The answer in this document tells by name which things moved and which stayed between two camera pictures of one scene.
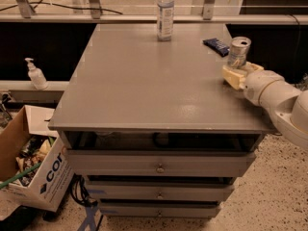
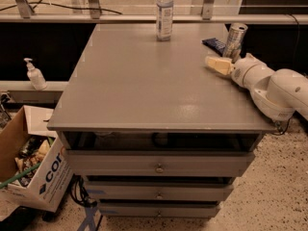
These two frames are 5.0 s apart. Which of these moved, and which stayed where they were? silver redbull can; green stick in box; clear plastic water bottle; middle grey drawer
Moved: silver redbull can
Stayed: green stick in box; clear plastic water bottle; middle grey drawer
